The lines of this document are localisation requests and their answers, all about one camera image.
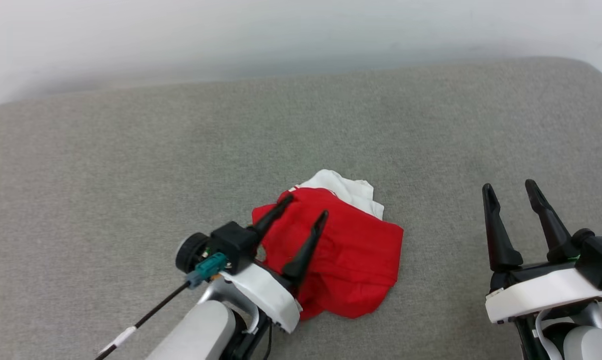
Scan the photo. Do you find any grey fabric sofa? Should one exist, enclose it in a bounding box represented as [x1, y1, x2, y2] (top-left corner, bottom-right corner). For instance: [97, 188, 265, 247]
[0, 56, 602, 360]

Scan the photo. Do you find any teal left cable connector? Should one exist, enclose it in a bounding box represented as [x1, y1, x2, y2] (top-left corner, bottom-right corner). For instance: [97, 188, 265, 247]
[185, 252, 230, 290]

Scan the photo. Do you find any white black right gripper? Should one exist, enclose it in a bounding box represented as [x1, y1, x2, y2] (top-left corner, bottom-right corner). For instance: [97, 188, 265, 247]
[482, 179, 602, 325]

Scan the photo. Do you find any thin black left cable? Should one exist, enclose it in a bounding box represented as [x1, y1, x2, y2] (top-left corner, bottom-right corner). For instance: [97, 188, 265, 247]
[94, 281, 191, 360]

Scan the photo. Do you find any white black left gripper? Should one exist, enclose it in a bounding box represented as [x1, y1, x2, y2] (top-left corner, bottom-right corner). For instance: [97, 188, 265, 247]
[220, 193, 329, 335]

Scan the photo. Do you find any red and white garment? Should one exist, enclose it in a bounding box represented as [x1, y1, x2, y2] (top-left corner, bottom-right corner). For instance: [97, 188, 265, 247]
[252, 169, 404, 321]

